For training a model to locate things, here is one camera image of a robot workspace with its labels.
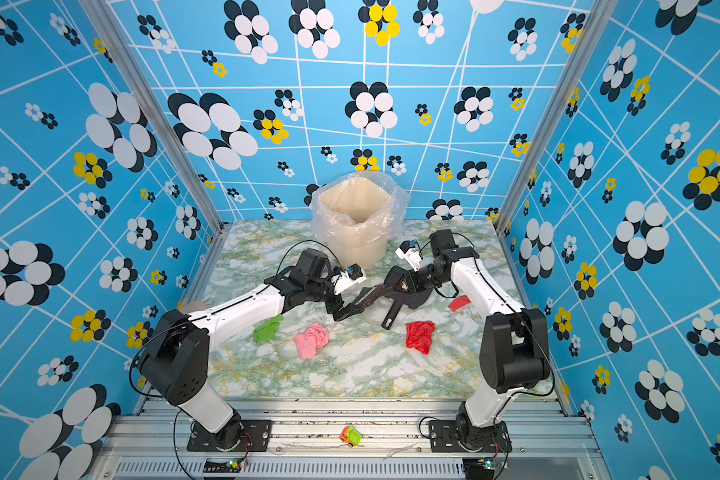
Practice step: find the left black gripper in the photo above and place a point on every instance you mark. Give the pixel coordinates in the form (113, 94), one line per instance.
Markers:
(338, 301)

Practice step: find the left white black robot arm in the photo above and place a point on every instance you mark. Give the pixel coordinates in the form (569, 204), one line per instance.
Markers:
(175, 359)

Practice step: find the black pink hand brush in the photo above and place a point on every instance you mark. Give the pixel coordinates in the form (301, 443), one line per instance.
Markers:
(367, 296)

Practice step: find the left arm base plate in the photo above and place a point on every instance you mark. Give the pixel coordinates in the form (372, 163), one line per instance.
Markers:
(246, 435)

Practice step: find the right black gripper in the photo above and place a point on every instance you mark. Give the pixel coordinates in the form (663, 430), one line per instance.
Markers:
(414, 281)

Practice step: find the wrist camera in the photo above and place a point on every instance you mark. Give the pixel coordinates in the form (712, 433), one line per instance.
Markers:
(409, 251)
(348, 278)

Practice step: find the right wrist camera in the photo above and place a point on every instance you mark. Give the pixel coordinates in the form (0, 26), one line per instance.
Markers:
(409, 251)

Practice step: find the pink translucent cup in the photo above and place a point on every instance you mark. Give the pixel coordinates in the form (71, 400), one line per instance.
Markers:
(194, 306)

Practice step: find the red crumpled paper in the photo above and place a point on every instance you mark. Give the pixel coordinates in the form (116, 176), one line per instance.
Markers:
(419, 336)

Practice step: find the beige trash bin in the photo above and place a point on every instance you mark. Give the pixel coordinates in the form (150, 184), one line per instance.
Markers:
(366, 255)

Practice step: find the aluminium frame rail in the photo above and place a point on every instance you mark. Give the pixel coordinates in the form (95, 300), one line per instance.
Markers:
(548, 443)

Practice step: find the pink crumpled paper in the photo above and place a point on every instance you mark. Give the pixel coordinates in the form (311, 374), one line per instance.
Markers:
(309, 342)

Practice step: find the green crumpled paper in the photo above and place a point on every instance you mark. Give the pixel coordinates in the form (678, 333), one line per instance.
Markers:
(267, 330)

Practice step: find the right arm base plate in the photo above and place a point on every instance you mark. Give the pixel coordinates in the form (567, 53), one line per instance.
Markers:
(451, 436)

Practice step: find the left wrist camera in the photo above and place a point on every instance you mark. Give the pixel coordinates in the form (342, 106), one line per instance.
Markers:
(348, 278)

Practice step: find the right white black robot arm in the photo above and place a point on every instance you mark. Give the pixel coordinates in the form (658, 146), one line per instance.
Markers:
(514, 350)

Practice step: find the black dustpan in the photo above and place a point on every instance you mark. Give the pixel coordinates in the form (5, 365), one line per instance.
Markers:
(399, 298)

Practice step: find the small green orange toy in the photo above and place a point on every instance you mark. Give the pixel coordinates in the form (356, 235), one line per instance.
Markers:
(351, 436)

